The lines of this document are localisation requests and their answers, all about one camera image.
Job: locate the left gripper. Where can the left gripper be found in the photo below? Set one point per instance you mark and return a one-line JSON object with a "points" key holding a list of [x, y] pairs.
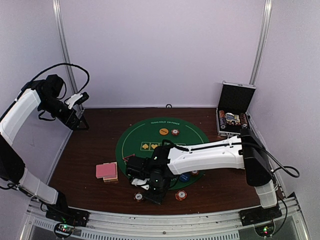
{"points": [[73, 125]]}

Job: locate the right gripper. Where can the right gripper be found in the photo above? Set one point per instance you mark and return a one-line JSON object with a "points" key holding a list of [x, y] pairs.
{"points": [[157, 198]]}

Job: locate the blue small blind button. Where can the blue small blind button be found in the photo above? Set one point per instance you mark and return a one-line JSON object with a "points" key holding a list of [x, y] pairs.
{"points": [[185, 177]]}

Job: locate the black red all-in triangle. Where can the black red all-in triangle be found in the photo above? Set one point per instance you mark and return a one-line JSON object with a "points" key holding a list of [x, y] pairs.
{"points": [[127, 158]]}

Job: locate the orange-red poker chip stack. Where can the orange-red poker chip stack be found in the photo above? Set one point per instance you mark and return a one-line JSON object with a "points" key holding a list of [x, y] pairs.
{"points": [[180, 195]]}

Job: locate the orange big blind button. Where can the orange big blind button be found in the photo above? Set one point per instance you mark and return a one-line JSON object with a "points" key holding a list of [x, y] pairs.
{"points": [[163, 131]]}

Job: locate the red five poker chip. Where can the red five poker chip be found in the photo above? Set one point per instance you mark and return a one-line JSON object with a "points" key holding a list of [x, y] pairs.
{"points": [[195, 172]]}

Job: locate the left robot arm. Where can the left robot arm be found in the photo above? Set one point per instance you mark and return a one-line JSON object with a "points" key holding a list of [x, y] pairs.
{"points": [[43, 96]]}

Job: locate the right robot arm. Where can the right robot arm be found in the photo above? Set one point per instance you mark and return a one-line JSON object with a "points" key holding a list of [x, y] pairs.
{"points": [[170, 160]]}

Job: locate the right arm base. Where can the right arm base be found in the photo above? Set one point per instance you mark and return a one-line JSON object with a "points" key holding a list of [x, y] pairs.
{"points": [[258, 215]]}

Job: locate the brown poker chip stack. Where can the brown poker chip stack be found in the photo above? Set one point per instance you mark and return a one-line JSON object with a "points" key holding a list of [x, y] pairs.
{"points": [[138, 197]]}

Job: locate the round green poker mat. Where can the round green poker mat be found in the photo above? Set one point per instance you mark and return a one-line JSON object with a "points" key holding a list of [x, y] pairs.
{"points": [[143, 137]]}

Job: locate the card deck box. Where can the card deck box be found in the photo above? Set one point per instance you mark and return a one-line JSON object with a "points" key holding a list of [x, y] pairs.
{"points": [[111, 178]]}

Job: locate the red-backed card deck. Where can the red-backed card deck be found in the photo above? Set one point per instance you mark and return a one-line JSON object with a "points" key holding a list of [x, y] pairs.
{"points": [[100, 170]]}

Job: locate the aluminium poker chip case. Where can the aluminium poker chip case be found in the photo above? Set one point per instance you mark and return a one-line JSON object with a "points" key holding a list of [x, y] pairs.
{"points": [[232, 109]]}

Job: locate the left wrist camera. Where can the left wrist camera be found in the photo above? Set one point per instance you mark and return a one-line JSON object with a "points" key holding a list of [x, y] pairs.
{"points": [[76, 99]]}

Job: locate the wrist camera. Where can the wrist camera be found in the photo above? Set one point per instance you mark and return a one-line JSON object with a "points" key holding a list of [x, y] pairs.
{"points": [[144, 184], [76, 99]]}

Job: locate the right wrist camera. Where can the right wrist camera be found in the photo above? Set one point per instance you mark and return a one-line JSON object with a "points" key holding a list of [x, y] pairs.
{"points": [[144, 184]]}

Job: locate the left aluminium frame post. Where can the left aluminium frame post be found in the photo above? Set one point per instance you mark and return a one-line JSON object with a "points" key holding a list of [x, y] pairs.
{"points": [[56, 4]]}

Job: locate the aluminium frame post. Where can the aluminium frame post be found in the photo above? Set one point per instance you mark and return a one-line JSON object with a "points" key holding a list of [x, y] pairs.
{"points": [[56, 4], [264, 30]]}

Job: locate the right aluminium frame post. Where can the right aluminium frame post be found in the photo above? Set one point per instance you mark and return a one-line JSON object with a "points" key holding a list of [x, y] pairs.
{"points": [[264, 30]]}

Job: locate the aluminium front rail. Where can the aluminium front rail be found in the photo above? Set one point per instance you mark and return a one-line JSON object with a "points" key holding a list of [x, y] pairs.
{"points": [[223, 225]]}

